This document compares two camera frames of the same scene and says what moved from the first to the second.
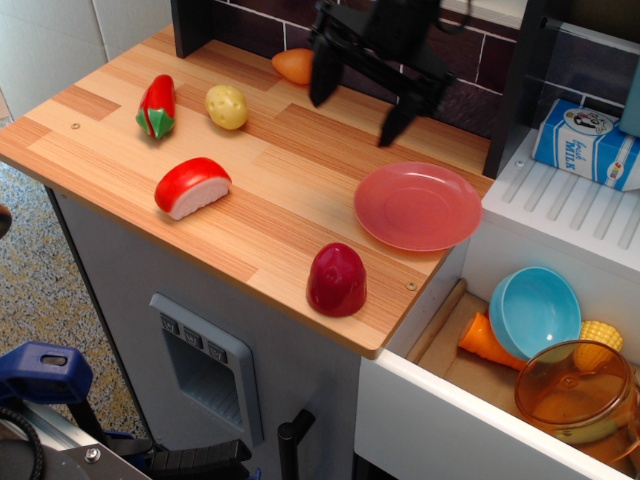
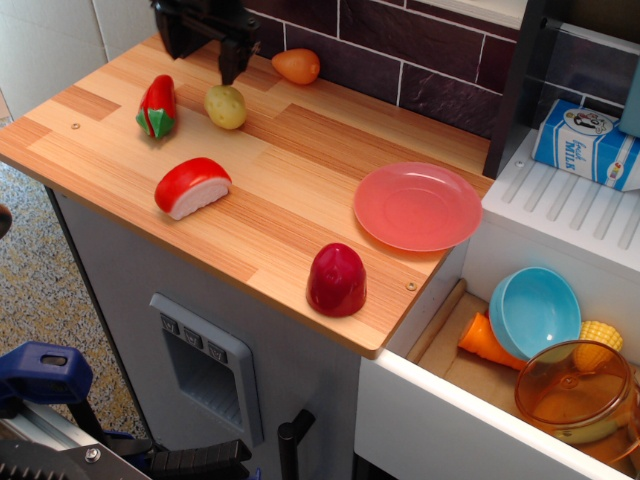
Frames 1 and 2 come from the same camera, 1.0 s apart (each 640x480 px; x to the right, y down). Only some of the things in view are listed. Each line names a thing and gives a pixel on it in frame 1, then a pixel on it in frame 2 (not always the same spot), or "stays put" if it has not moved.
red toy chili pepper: (156, 111) stays put
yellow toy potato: (226, 106) stays put
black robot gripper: (380, 46) -> (226, 18)
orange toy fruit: (295, 65) stays put
